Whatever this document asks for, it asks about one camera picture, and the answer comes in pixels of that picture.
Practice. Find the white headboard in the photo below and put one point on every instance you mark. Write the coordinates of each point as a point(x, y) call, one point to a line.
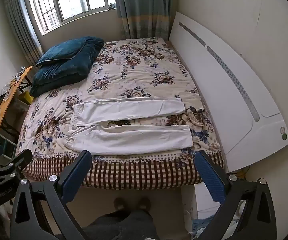
point(221, 80)

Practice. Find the orange table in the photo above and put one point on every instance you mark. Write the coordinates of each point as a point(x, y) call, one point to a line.
point(6, 100)

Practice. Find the dark blue folded quilt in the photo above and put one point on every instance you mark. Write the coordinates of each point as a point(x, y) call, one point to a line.
point(59, 77)

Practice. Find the light blue cloth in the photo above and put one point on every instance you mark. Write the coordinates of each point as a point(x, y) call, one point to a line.
point(200, 227)

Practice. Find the brown slipper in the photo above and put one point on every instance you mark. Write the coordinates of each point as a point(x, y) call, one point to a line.
point(144, 203)
point(121, 203)

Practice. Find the dark blue pillow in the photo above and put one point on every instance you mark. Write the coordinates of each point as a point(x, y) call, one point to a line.
point(66, 50)

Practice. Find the floral blanket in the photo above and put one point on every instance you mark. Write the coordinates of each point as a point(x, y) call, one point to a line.
point(134, 67)

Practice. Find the white bedside cabinet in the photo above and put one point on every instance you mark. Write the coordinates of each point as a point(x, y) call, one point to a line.
point(201, 200)

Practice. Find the white pants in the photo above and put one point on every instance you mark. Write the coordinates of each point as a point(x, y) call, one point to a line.
point(134, 135)

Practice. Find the person's legs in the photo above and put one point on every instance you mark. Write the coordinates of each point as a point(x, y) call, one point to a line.
point(121, 226)

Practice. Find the grey-blue curtain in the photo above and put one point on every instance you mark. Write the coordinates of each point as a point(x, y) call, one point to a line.
point(144, 7)
point(21, 25)

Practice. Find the window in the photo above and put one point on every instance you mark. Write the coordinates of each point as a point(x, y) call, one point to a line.
point(71, 0)

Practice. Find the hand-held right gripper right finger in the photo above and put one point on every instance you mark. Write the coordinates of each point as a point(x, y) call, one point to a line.
point(210, 177)

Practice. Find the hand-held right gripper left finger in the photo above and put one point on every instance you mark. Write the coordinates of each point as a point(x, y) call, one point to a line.
point(76, 173)

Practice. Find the yellow box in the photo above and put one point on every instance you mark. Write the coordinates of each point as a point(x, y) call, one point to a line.
point(26, 98)

